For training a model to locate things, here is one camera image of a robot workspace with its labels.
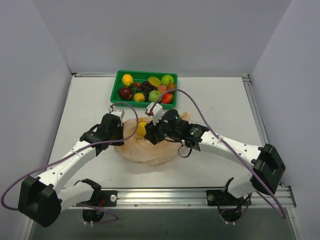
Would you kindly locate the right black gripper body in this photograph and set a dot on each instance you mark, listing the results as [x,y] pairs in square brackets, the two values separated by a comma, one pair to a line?
[150,132]

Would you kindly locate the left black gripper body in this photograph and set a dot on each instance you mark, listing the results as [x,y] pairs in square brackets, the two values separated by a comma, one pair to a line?
[117,132]

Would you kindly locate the yellow banana piece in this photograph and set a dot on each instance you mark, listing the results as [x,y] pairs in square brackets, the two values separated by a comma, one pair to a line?
[141,129]

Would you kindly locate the green pear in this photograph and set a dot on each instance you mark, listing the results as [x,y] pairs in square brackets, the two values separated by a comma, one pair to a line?
[154,95]

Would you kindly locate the brown kiwi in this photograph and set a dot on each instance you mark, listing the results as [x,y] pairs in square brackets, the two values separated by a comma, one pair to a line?
[171,86]

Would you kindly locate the orange fruit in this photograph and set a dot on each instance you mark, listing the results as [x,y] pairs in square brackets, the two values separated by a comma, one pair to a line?
[139,97]

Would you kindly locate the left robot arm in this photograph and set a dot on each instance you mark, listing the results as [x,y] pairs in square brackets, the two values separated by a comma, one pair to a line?
[44,197]

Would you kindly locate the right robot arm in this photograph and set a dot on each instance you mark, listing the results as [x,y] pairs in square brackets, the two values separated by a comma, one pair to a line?
[264,163]

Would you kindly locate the red yellow mango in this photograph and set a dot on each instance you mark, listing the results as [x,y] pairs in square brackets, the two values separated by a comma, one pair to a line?
[167,98]

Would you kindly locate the dark red apple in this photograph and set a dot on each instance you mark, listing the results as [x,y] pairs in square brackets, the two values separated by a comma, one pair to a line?
[125,93]

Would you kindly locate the pink peach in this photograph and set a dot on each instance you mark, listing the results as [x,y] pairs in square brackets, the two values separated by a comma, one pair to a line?
[162,89]

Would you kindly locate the purple grape bunch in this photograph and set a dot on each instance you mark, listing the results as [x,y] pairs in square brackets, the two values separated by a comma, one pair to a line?
[145,87]

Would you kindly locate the green apple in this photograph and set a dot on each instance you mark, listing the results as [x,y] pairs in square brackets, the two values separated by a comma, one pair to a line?
[167,79]

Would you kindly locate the yellow starfruit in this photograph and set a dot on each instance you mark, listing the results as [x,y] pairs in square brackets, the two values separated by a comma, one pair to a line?
[154,81]

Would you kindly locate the green plastic tray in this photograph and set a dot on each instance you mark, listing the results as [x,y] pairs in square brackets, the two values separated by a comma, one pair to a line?
[139,76]

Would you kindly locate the yellow lemon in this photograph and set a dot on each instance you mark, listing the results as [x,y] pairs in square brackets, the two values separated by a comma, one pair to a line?
[127,80]

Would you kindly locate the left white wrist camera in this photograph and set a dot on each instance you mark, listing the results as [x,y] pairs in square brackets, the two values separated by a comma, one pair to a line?
[116,112]

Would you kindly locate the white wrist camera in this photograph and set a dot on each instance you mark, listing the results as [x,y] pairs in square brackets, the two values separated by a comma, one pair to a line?
[154,110]
[116,112]

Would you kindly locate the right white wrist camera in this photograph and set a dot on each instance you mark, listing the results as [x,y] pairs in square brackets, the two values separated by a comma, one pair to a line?
[154,110]

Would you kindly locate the aluminium front rail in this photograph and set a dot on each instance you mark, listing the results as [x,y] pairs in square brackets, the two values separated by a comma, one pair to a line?
[160,197]

